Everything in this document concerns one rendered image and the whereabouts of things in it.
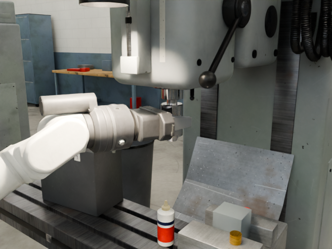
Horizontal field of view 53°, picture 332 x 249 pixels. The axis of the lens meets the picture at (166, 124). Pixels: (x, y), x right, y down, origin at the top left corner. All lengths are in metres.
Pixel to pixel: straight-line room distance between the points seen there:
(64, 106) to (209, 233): 0.36
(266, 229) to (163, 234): 0.24
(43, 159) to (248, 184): 0.64
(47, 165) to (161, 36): 0.29
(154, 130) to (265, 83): 0.45
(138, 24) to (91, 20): 6.72
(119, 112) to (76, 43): 7.09
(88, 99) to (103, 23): 6.44
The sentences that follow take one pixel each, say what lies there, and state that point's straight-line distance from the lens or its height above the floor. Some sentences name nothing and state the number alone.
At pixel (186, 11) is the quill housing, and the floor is 1.44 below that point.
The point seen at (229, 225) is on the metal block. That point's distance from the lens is 0.68.
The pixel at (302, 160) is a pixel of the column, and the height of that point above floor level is 1.08.
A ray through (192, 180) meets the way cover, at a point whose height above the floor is 0.96.
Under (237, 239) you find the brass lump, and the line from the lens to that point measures 0.64.
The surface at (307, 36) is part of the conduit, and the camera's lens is 0.78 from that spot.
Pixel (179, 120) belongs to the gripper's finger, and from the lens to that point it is 0.68.
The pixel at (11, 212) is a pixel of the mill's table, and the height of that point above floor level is 0.90.
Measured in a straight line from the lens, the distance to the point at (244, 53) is 0.73.
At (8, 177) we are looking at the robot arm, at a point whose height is 1.19.
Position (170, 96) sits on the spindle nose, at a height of 1.29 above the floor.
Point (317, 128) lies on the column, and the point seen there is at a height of 1.17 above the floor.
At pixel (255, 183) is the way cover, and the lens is 1.02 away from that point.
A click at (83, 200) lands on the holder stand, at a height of 0.97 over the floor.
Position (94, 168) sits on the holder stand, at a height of 1.07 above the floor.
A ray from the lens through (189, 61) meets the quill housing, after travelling 0.57.
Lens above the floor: 1.39
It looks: 14 degrees down
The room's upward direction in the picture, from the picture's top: straight up
